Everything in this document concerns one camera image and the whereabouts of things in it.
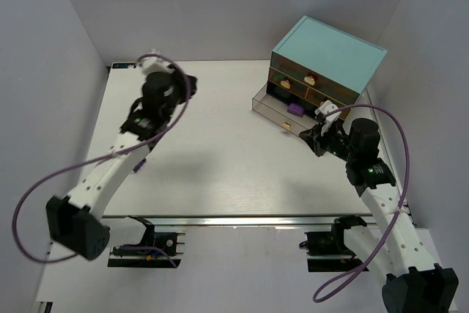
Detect transparent drawer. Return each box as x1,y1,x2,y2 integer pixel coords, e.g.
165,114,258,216
266,67,308,104
295,86,358,118
251,84,317,136
270,53,360,104

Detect light purple lego brick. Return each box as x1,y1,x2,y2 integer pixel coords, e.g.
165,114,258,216
133,158,147,173

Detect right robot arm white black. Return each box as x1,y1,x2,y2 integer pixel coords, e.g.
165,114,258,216
299,118,459,312

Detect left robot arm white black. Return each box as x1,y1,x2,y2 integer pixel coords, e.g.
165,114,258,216
45,70,197,260

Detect teal drawer cabinet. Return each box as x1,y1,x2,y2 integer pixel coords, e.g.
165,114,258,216
271,16,387,105

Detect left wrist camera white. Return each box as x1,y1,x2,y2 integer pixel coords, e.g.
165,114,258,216
137,48,174,76

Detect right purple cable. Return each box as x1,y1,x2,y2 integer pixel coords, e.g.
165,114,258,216
312,103,410,303

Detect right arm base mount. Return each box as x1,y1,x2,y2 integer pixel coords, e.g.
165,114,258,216
298,216,367,273

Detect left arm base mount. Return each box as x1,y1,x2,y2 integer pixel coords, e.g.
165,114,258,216
103,216,185,269

